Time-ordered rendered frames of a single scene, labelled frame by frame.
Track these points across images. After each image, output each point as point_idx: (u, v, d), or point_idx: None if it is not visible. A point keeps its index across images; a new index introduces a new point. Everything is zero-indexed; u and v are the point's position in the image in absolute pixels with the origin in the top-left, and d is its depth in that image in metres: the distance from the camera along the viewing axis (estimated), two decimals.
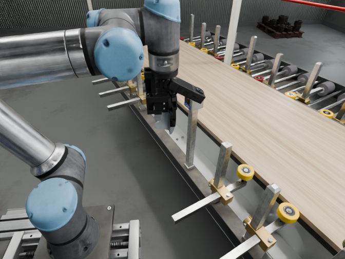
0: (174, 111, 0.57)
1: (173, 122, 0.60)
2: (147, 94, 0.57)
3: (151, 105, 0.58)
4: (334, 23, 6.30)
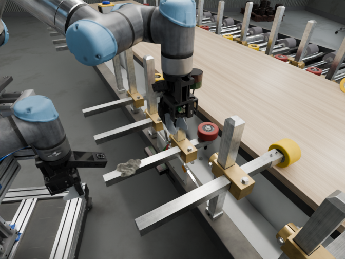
0: None
1: None
2: (189, 102, 0.54)
3: (191, 107, 0.57)
4: (317, 8, 6.40)
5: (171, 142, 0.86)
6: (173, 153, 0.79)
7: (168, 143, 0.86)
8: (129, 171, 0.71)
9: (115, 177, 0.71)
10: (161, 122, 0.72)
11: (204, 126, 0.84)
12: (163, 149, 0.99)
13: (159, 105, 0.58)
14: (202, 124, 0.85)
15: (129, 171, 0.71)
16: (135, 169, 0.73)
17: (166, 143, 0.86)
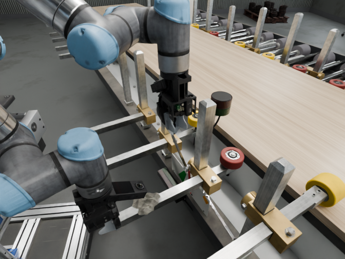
0: None
1: None
2: (187, 100, 0.54)
3: (190, 105, 0.57)
4: (321, 10, 6.32)
5: (190, 167, 0.77)
6: (195, 184, 0.71)
7: (187, 169, 0.77)
8: (147, 209, 0.62)
9: (131, 216, 0.62)
10: (170, 135, 0.69)
11: (227, 151, 0.76)
12: (178, 173, 0.90)
13: (158, 104, 0.59)
14: (226, 149, 0.76)
15: (147, 209, 0.62)
16: (154, 205, 0.64)
17: (185, 169, 0.77)
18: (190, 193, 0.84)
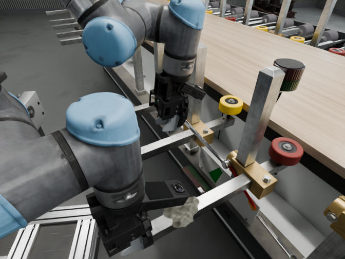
0: (187, 112, 0.58)
1: (183, 122, 0.61)
2: (159, 100, 0.54)
3: (165, 110, 0.55)
4: None
5: (229, 160, 0.61)
6: (242, 185, 0.54)
7: (226, 162, 0.60)
8: (185, 219, 0.46)
9: (164, 228, 0.45)
10: (186, 125, 0.65)
11: (280, 143, 0.59)
12: (209, 172, 0.73)
13: None
14: (277, 141, 0.59)
15: (185, 219, 0.46)
16: (193, 214, 0.48)
17: (224, 164, 0.60)
18: (254, 207, 0.57)
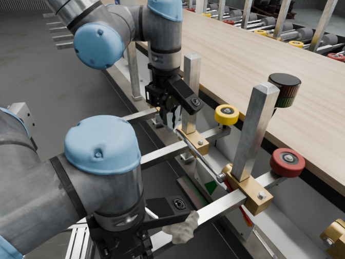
0: (162, 110, 0.58)
1: (162, 119, 0.61)
2: (151, 85, 0.61)
3: (151, 95, 0.61)
4: None
5: (224, 174, 0.59)
6: (243, 198, 0.53)
7: (221, 176, 0.58)
8: (185, 235, 0.45)
9: (163, 245, 0.44)
10: (180, 137, 0.63)
11: (281, 154, 0.58)
12: (205, 184, 0.72)
13: None
14: (278, 151, 0.59)
15: (185, 235, 0.45)
16: (193, 228, 0.47)
17: (218, 178, 0.58)
18: (249, 223, 0.55)
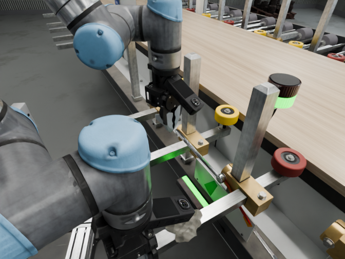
0: (162, 110, 0.58)
1: (162, 119, 0.61)
2: (151, 85, 0.61)
3: (151, 95, 0.61)
4: None
5: (224, 174, 0.59)
6: (245, 197, 0.53)
7: (221, 176, 0.58)
8: (188, 234, 0.45)
9: (167, 243, 0.45)
10: (180, 137, 0.63)
11: (282, 153, 0.58)
12: (205, 184, 0.71)
13: None
14: (280, 151, 0.59)
15: (188, 234, 0.45)
16: (196, 227, 0.47)
17: (218, 179, 0.58)
18: (249, 224, 0.55)
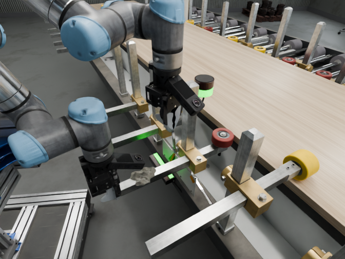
0: (163, 110, 0.58)
1: (163, 119, 0.61)
2: (152, 85, 0.61)
3: (151, 95, 0.61)
4: (319, 9, 6.36)
5: (178, 151, 0.82)
6: (188, 160, 0.76)
7: (175, 152, 0.82)
8: (144, 180, 0.68)
9: (129, 186, 0.68)
10: (171, 133, 0.68)
11: (218, 131, 0.81)
12: (169, 158, 0.95)
13: None
14: (216, 130, 0.82)
15: (144, 180, 0.68)
16: (150, 177, 0.70)
17: (173, 151, 0.82)
18: (170, 162, 0.94)
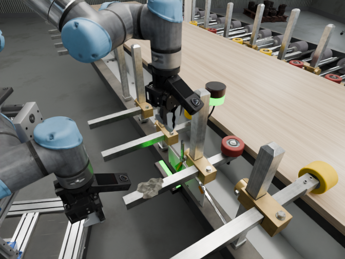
0: (162, 110, 0.58)
1: (163, 119, 0.61)
2: (151, 85, 0.61)
3: (151, 95, 0.61)
4: (320, 10, 6.33)
5: (186, 160, 0.79)
6: (197, 170, 0.73)
7: (183, 161, 0.78)
8: (151, 192, 0.65)
9: (136, 199, 0.64)
10: (180, 143, 0.65)
11: (228, 140, 0.78)
12: (175, 165, 0.91)
13: None
14: (226, 138, 0.78)
15: (151, 192, 0.65)
16: (158, 189, 0.67)
17: (181, 161, 0.79)
18: (176, 170, 0.90)
